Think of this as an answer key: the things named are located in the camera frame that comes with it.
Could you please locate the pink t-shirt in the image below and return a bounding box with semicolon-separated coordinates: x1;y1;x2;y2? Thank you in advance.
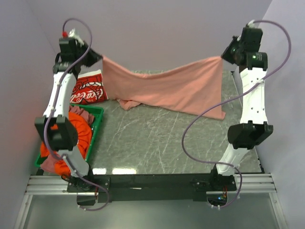
102;56;225;120

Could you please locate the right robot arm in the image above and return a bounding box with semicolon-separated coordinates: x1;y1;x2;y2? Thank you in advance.
209;22;274;190

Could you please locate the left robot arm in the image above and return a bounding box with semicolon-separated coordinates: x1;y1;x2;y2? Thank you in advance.
34;30;102;192

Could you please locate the folded red coca-cola t-shirt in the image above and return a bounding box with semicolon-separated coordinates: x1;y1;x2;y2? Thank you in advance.
70;70;108;105

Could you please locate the green plastic bin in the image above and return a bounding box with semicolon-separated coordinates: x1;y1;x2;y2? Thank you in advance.
34;104;105;169

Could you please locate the orange t-shirt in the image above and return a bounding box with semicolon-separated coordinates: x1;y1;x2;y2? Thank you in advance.
34;111;93;176

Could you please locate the mauve t-shirt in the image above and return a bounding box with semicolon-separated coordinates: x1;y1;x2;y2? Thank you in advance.
40;106;94;176

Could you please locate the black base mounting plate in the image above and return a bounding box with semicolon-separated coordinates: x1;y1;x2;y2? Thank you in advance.
67;173;237;205

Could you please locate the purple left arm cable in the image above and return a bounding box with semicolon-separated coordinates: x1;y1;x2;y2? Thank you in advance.
44;18;112;212

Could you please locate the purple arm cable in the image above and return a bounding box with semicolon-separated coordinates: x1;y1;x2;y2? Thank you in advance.
182;20;292;209
44;18;112;212

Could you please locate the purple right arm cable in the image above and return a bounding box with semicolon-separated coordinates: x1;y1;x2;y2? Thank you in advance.
182;20;292;209

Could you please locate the aluminium rail frame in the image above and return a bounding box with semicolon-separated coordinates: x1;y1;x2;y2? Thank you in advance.
14;173;288;229

